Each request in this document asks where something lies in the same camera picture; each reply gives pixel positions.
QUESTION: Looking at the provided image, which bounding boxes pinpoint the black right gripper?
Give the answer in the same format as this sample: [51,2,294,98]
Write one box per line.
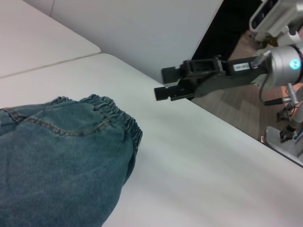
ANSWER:
[154,54,271,102]

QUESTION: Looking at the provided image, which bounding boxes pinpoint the blue denim shorts with print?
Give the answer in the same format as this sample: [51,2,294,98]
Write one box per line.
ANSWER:
[0,94,143,227]

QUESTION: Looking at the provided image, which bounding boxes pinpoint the small black bar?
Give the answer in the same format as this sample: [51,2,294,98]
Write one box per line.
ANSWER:
[264,98,285,106]

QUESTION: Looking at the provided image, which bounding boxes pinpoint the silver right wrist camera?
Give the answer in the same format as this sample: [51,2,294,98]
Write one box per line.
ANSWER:
[249,0,303,47]

